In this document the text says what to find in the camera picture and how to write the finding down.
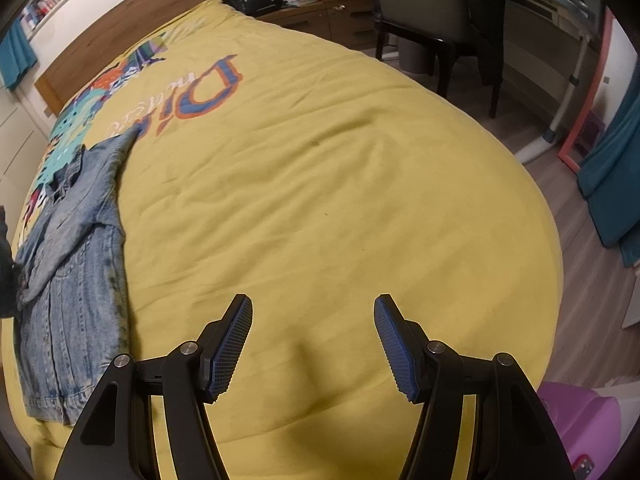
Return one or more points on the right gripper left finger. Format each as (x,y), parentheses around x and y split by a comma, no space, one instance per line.
(114,435)

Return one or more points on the blue denim jacket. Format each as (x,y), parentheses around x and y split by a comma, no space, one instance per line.
(72,317)

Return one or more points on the purple plastic stool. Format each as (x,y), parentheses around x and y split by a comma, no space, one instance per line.
(588,424)

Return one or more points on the white wardrobe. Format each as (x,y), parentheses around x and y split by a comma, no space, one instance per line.
(22,148)

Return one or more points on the teal curtain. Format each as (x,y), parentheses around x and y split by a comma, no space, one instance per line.
(16,56)

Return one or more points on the yellow dinosaur bedspread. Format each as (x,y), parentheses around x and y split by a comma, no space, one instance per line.
(311,178)

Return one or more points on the wooden headboard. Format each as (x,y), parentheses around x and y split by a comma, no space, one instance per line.
(84,35)

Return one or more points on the wooden nightstand drawers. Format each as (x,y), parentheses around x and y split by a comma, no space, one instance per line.
(346,22)

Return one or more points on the grey desk chair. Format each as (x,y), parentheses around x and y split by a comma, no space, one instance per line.
(449,30)

